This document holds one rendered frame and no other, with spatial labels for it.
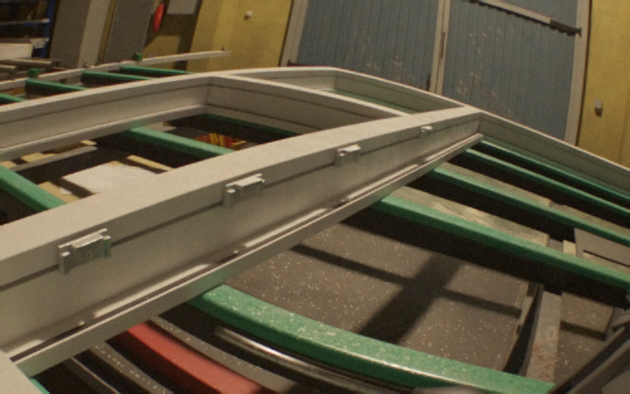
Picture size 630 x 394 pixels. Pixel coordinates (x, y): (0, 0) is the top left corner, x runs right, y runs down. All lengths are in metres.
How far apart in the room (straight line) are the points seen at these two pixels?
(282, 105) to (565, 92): 5.69
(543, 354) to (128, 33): 9.16
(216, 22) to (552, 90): 4.58
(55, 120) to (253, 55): 7.01
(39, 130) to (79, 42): 8.97
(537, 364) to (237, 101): 0.77
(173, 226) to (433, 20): 6.42
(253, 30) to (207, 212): 7.36
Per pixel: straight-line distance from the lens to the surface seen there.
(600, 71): 6.66
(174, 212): 0.40
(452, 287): 1.22
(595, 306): 1.37
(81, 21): 9.81
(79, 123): 0.85
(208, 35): 7.72
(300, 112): 1.00
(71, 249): 0.32
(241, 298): 0.43
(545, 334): 0.56
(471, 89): 6.62
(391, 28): 6.89
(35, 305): 0.32
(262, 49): 7.68
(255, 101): 1.04
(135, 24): 9.32
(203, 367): 0.74
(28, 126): 0.78
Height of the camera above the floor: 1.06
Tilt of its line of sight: 18 degrees down
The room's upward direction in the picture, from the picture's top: 10 degrees clockwise
